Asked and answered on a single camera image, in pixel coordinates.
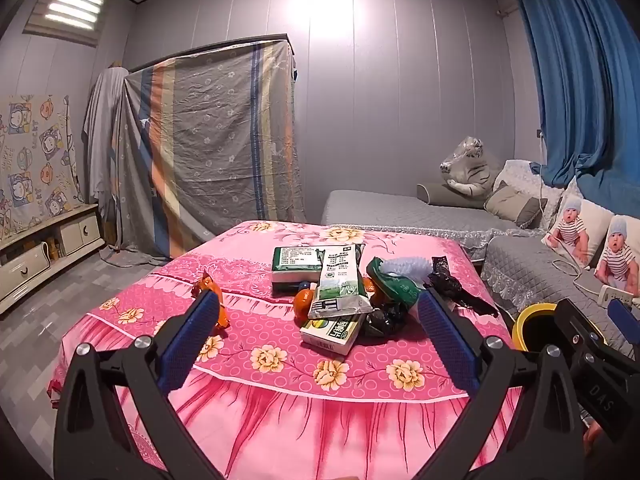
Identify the white low cabinet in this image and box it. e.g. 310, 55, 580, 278
0, 203, 106, 316

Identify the green and white packet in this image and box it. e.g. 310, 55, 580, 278
306, 244, 373, 320

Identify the grey hanging cloth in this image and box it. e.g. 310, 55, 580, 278
82, 62, 128, 248

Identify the plastic wrapped tiger plush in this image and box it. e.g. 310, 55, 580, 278
440, 136, 501, 197

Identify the white lace cushion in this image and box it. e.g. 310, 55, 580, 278
492, 159, 566, 218

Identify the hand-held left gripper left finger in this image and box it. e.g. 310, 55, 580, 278
52, 290, 223, 480

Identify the light blue bristly brush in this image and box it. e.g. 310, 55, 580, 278
380, 256, 437, 281

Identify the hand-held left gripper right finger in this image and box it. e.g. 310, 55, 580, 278
415, 287, 588, 480

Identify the grey square cushion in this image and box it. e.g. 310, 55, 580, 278
484, 185, 548, 230

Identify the baby print pillow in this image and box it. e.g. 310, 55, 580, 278
595, 212, 640, 296
542, 192, 616, 268

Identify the cartoon printed cloth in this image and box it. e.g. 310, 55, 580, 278
0, 94, 83, 241

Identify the blue curtain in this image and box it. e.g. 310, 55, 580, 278
517, 0, 640, 211

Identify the grey bolster pillow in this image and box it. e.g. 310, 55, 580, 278
416, 182, 488, 209

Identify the long black plastic bag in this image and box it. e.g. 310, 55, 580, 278
425, 256, 501, 318

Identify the white cable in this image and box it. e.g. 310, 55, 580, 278
537, 160, 601, 293

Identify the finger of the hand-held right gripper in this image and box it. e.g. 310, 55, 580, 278
552, 300, 608, 358
607, 300, 640, 356

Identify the white power strip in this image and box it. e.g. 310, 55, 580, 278
597, 285, 633, 307

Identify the yellow rimmed trash bin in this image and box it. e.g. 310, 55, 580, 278
512, 302, 563, 353

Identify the grey quilted sofa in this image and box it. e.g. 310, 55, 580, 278
320, 187, 640, 361

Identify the green and white drink carton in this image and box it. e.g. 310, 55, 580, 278
300, 312, 367, 357

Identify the orange wrapper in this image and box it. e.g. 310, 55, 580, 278
194, 270, 231, 331

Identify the pink floral table cover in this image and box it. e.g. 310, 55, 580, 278
47, 220, 523, 480

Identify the green plastic packet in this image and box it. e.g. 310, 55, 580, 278
366, 256, 420, 318

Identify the green and white box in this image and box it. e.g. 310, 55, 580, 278
271, 246, 326, 295

